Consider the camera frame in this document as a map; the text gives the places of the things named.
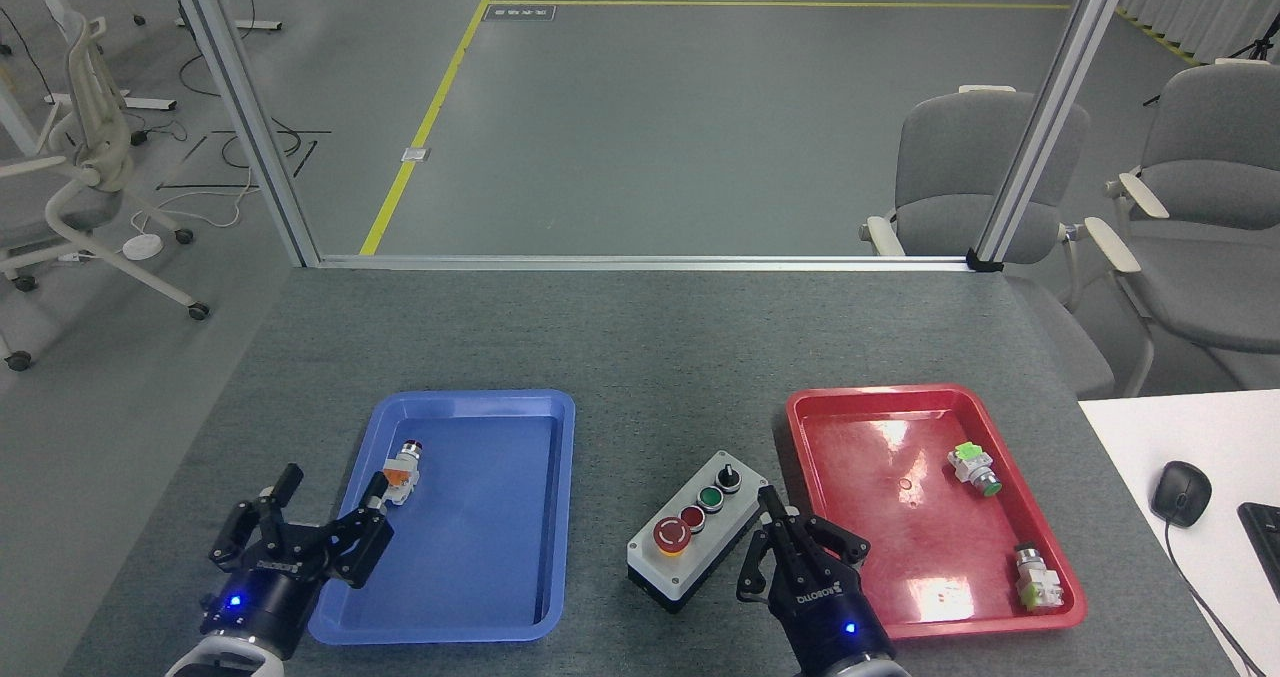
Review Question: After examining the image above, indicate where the grey armchair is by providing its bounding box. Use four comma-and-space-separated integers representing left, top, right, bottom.
861, 84, 1153, 399
1084, 58, 1280, 391

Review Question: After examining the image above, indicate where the red push button switch green block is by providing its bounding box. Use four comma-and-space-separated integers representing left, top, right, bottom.
1013, 542, 1066, 614

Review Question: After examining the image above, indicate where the white floor cable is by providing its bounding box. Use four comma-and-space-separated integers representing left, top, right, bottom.
130, 162, 263, 240

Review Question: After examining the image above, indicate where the grey control box with buttons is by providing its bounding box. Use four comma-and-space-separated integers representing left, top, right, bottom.
626, 450, 772, 616

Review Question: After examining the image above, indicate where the silver aluminium post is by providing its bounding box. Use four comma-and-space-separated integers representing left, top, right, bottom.
968, 0, 1139, 270
160, 0, 322, 268

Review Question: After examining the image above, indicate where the black computer mouse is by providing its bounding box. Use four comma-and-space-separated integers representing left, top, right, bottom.
1150, 460, 1214, 529

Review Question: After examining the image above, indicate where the white desk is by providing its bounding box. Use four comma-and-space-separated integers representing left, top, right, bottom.
1078, 389, 1280, 677

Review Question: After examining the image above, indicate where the blue plastic tray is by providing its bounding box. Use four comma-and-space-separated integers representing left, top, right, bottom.
306, 389, 578, 646

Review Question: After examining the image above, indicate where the silver aluminium rail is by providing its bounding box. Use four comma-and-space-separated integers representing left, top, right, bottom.
316, 253, 977, 273

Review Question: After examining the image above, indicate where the black floor cable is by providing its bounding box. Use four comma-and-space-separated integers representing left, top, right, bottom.
155, 52, 333, 190

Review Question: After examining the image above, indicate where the white partition curtain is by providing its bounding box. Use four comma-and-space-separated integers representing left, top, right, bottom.
1114, 0, 1280, 65

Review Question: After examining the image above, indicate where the red plastic tray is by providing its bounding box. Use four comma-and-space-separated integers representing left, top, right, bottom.
785, 384, 1089, 642

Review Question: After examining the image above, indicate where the black keyboard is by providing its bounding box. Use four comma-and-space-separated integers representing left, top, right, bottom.
1237, 502, 1280, 604

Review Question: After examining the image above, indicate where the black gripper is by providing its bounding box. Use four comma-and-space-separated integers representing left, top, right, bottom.
198, 462, 395, 660
736, 484, 899, 676

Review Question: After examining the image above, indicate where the push button switch orange block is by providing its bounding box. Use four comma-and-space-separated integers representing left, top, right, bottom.
380, 441, 426, 506

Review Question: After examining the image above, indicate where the white mesh office chair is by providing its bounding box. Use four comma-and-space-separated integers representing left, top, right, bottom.
0, 12, 212, 373

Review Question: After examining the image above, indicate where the black tripod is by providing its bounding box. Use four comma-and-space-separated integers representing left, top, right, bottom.
1228, 12, 1280, 64

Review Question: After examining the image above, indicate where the black mouse cable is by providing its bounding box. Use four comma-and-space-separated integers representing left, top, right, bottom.
1163, 522, 1267, 677

